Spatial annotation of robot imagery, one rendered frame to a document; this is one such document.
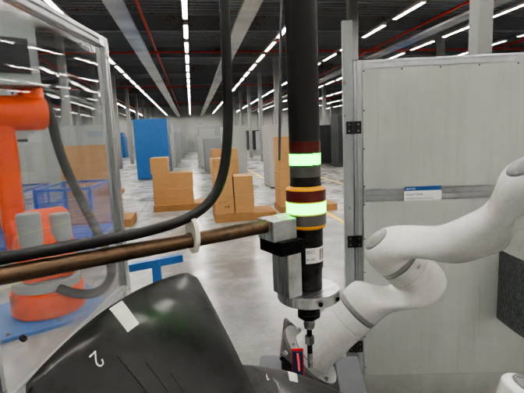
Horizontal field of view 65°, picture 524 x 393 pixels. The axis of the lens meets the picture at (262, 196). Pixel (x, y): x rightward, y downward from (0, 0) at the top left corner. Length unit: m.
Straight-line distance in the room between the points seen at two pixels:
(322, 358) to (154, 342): 0.74
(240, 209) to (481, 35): 4.93
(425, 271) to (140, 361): 0.80
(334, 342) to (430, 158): 1.47
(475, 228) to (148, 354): 0.72
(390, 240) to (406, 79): 1.41
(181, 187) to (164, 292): 9.16
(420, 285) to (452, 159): 1.40
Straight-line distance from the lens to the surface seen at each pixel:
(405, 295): 1.14
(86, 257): 0.35
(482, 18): 7.32
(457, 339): 2.73
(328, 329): 1.14
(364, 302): 1.11
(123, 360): 0.47
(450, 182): 2.44
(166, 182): 9.64
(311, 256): 0.45
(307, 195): 0.43
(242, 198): 8.02
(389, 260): 1.07
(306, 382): 0.81
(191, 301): 0.52
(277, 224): 0.41
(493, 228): 0.95
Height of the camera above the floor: 1.63
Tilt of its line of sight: 8 degrees down
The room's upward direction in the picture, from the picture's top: 2 degrees counter-clockwise
